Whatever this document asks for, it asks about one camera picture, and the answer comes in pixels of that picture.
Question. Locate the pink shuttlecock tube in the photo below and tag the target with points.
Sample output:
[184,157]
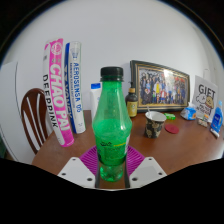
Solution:
[58,93]

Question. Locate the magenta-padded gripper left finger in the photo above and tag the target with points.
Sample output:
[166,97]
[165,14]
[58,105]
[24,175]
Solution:
[75,170]

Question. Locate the brown wooden chair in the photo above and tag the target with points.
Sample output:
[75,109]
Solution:
[33,113]

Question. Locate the white spoon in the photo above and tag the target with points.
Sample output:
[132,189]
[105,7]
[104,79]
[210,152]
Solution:
[149,111]

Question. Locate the white bottle with blue cap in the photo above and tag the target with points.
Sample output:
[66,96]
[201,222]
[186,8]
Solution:
[95,98]

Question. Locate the framed group photo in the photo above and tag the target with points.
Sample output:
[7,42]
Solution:
[163,86]

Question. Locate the flat round red coaster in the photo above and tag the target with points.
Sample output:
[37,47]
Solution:
[172,129]

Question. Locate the green plastic drink bottle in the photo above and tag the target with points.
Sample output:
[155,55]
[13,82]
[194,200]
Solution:
[111,130]

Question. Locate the blue tissue pack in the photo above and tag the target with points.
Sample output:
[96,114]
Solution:
[188,112]

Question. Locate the blue detergent bottle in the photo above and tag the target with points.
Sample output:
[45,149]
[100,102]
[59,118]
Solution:
[217,119]

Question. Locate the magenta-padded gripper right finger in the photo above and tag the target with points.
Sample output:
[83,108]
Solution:
[148,170]

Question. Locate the small white remote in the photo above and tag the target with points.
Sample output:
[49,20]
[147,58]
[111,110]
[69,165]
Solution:
[215,133]

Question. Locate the dark floral paper cup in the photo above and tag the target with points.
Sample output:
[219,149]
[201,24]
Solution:
[154,128]

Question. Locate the brown pump bottle yellow label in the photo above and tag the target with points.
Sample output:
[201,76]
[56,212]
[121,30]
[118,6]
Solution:
[132,105]

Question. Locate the white green shuttlecock tube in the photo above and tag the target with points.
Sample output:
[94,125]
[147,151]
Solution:
[76,93]

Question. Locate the white paper gift bag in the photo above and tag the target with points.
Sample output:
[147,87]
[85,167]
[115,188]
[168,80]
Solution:
[205,95]

